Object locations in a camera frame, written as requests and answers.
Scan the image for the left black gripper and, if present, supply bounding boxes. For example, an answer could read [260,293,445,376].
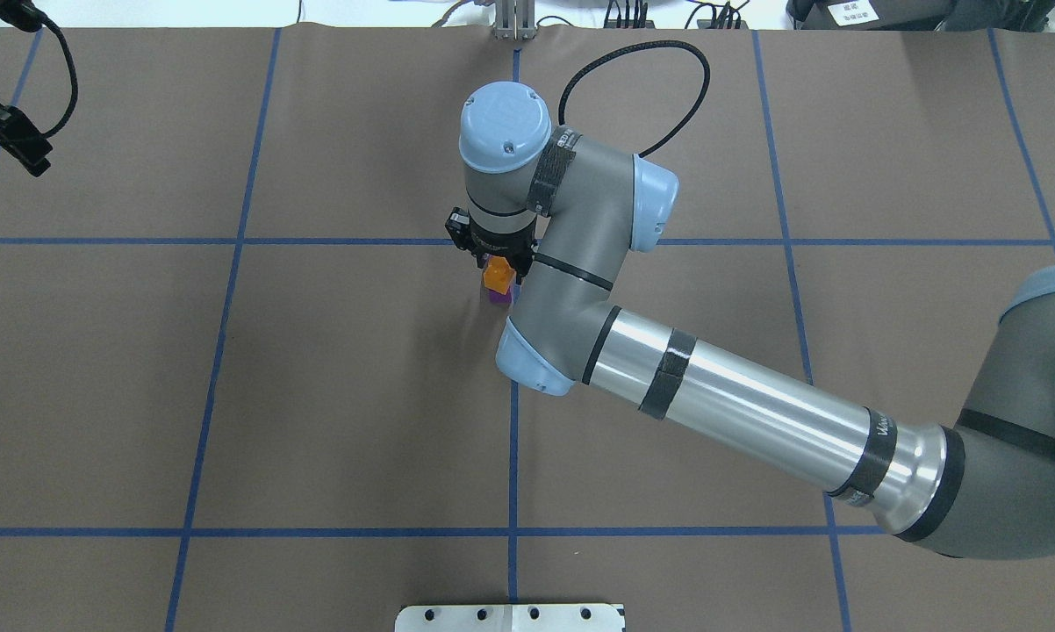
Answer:
[0,103,53,177]

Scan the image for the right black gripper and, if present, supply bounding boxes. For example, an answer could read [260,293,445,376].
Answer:
[446,207,538,283]

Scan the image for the orange trapezoid block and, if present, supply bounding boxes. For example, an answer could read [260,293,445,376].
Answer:
[482,255,517,296]

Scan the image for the purple trapezoid block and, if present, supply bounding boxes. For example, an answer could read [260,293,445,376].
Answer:
[486,283,517,305]

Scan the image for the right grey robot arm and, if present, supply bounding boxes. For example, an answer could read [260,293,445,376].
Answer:
[447,81,1055,560]

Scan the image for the black device with label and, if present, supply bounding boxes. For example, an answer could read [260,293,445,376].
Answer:
[785,1,1055,32]

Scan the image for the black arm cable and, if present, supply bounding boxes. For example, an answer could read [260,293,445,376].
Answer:
[558,39,711,161]

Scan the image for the white metal base plate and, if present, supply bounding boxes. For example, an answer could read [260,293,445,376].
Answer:
[394,604,627,631]

